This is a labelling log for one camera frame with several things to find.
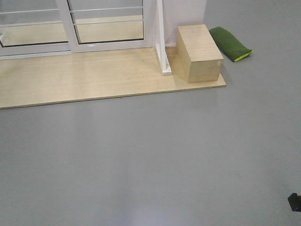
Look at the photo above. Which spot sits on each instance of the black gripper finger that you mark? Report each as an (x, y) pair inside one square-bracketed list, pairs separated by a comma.
[(295, 202)]

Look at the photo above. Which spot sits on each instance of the white framed sliding glass door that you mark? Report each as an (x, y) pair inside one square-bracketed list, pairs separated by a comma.
[(101, 25)]

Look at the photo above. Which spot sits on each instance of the green sandbag with yellow edge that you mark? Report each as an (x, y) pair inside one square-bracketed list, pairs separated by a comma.
[(229, 44)]

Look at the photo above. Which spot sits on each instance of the light wooden box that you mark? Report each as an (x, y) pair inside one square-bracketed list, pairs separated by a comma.
[(198, 54)]

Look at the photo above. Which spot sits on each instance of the light wooden floor platform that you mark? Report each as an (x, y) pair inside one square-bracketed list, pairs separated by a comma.
[(57, 79)]

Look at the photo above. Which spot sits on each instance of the fixed white framed glass panel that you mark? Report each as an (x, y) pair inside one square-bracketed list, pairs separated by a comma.
[(31, 27)]

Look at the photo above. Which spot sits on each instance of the white door frame support post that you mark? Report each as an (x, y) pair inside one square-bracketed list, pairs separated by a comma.
[(159, 40)]

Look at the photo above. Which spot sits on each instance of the white wall panel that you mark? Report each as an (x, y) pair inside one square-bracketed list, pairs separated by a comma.
[(180, 13)]

